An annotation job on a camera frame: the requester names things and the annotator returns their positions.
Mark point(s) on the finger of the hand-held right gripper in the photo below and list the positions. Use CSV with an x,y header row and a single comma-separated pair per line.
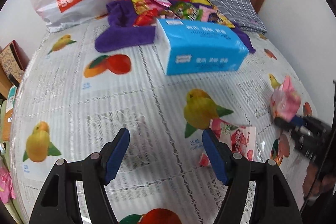
x,y
286,124
300,120

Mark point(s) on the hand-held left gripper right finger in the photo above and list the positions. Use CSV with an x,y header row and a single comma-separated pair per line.
x,y
214,158

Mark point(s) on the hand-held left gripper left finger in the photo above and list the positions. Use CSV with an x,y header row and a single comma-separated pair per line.
x,y
116,158

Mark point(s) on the pink red snack packet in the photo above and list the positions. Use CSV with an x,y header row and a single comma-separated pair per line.
x,y
286,100

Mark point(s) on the red white snack packet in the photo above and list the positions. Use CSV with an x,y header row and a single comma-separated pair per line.
x,y
239,140

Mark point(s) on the yellow triangular snack packet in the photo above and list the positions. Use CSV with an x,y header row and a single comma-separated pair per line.
x,y
223,18

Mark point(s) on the green snack packet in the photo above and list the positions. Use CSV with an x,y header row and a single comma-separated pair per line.
x,y
183,10

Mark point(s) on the yellow red snack packet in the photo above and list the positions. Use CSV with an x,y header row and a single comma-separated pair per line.
x,y
139,1

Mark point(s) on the person's right hand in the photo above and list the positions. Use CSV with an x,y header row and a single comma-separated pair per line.
x,y
312,182

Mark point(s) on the blue tissue pack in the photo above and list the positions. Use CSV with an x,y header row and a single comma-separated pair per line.
x,y
204,48

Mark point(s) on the pale green tube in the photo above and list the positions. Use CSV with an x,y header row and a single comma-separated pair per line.
x,y
10,98

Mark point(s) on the purple towel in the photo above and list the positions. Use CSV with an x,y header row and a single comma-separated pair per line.
x,y
126,35

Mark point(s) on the grey checked folded cloth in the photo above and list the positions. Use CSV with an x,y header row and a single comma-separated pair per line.
x,y
236,6

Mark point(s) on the patterned brown box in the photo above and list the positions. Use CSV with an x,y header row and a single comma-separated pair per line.
x,y
13,61

